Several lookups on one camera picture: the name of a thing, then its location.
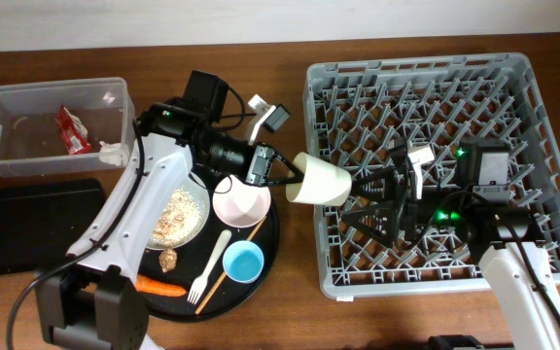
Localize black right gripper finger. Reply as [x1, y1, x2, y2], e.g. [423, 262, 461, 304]
[341, 200, 397, 247]
[350, 165, 396, 199]

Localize cream paper cup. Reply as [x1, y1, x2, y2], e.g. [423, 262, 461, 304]
[286, 153, 352, 206]

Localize pink bowl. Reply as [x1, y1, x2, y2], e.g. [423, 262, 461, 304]
[212, 175, 271, 228]

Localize blue cup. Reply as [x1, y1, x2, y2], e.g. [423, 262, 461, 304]
[223, 240, 264, 284]

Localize white tissue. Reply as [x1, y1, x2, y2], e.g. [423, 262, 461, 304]
[99, 141, 129, 166]

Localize red snack wrapper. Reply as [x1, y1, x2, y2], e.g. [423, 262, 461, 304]
[55, 105, 91, 155]

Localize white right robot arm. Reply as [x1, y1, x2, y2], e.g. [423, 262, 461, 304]
[341, 137, 560, 349]

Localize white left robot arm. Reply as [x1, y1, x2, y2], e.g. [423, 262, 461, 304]
[5, 70, 303, 349]

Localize grey dishwasher rack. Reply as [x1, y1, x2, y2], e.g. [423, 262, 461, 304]
[303, 52, 560, 299]

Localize clear plastic waste bin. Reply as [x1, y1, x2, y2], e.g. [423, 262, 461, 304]
[0, 78, 135, 177]

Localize grey plate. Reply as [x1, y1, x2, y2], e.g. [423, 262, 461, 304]
[144, 172, 212, 252]

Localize rice and peanut leftovers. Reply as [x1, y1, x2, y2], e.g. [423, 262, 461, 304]
[152, 187, 208, 247]

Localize wooden chopstick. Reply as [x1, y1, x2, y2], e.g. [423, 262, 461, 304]
[194, 216, 266, 315]

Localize white plastic fork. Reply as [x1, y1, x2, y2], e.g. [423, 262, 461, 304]
[187, 229, 232, 305]

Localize round black serving tray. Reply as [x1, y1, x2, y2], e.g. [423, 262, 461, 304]
[139, 204, 280, 323]

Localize brown food scrap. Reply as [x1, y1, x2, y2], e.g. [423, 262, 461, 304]
[158, 249, 178, 273]

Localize orange carrot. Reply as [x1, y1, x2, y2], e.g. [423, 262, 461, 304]
[135, 275, 187, 298]

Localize black rectangular tray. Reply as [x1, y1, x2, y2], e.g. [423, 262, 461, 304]
[0, 178, 106, 274]

